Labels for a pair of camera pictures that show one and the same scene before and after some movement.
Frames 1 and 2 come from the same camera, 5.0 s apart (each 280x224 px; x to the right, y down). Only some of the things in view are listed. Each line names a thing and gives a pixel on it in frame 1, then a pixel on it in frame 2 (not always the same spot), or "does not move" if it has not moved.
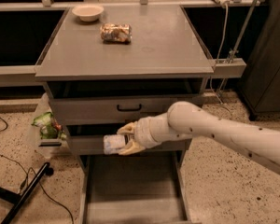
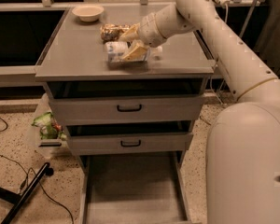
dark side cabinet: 264,81 does not move
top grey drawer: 115,110 does not move
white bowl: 88,13 does not move
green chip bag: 49,128 does not move
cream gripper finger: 130,129 → 131,34
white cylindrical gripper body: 142,133 → 148,32
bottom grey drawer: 134,189 does not move
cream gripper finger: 132,148 → 136,54
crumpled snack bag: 116,34 does not move
